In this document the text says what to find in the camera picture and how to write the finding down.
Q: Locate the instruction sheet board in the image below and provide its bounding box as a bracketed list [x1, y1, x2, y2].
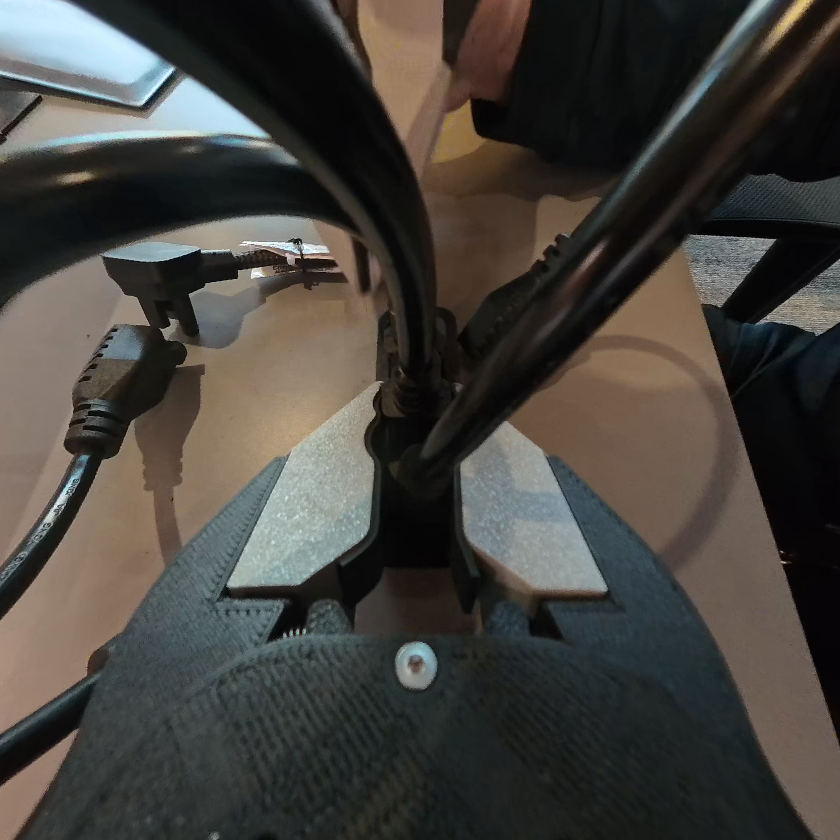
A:
[0, 0, 181, 109]

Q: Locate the black plug with braided cable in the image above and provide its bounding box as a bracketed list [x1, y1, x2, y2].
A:
[101, 238, 342, 342]

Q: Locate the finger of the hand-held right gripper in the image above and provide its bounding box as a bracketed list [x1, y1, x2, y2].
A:
[367, 0, 475, 198]

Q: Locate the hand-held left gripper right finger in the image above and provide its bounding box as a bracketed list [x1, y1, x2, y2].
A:
[449, 420, 610, 613]

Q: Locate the white cable label tag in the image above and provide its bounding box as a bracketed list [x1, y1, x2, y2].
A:
[238, 239, 332, 273]

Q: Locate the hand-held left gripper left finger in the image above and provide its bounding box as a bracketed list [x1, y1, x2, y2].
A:
[226, 381, 385, 610]

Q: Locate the black office chair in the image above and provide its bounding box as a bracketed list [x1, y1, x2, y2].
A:
[682, 167, 840, 326]

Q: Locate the black power cord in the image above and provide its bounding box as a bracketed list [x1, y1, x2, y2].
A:
[0, 0, 437, 785]
[420, 0, 840, 490]
[0, 131, 395, 621]

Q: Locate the person's right hand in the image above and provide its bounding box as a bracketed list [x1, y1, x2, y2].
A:
[459, 0, 536, 109]

